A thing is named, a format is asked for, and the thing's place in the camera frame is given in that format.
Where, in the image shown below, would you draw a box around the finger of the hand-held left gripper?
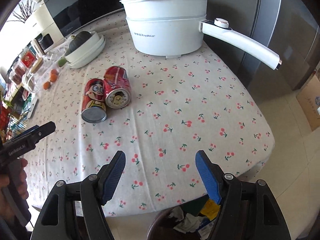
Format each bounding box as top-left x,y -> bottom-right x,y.
4,126 -> 39,144
0,121 -> 56,164

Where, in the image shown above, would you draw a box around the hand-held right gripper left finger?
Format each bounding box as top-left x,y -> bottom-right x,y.
30,150 -> 126,240

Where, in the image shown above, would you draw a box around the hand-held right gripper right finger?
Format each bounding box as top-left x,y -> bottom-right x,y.
195,150 -> 292,240

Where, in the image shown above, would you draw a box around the yellow green sponge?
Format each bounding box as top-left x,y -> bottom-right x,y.
191,199 -> 209,215

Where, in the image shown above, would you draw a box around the yellow wrapper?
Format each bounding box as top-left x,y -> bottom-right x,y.
200,200 -> 221,217

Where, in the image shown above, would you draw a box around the white tissue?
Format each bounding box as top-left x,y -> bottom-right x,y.
169,206 -> 184,219

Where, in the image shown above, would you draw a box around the blue carton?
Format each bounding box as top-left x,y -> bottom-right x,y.
195,216 -> 213,238

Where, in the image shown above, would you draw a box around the white paper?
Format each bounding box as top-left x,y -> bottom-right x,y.
172,212 -> 204,233

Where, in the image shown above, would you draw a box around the dark brown bin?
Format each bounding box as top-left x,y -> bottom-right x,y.
146,200 -> 225,240

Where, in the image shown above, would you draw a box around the red cartoon can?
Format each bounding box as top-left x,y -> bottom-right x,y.
81,78 -> 108,123

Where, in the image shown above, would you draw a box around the red soda can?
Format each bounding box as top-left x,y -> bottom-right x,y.
103,66 -> 132,109

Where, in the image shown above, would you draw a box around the person's left hand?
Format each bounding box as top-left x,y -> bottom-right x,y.
0,158 -> 28,207

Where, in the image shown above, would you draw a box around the white device with round dial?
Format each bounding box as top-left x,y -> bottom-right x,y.
26,97 -> 39,119

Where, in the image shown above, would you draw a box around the clear jar of dried food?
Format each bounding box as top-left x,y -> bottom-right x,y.
11,65 -> 25,85

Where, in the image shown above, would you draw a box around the bamboo lid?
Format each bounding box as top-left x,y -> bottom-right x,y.
30,57 -> 45,72

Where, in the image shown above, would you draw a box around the cherry print tablecloth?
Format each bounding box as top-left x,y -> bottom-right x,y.
22,5 -> 275,218

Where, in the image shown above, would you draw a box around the white plate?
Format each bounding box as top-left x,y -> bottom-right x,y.
68,40 -> 106,69

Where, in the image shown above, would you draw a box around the stacked white bowls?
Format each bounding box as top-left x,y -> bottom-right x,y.
66,35 -> 105,64

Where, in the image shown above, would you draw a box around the dark green squash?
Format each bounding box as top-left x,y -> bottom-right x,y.
69,31 -> 92,52

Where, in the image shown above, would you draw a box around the cardboard box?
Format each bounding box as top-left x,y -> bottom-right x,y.
296,76 -> 320,132

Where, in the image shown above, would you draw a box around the black microwave oven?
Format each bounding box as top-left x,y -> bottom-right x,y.
44,0 -> 184,39

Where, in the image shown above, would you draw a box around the white electric pot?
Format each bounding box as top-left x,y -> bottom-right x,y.
120,0 -> 283,70

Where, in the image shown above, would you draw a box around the grey refrigerator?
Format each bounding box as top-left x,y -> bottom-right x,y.
184,0 -> 320,92

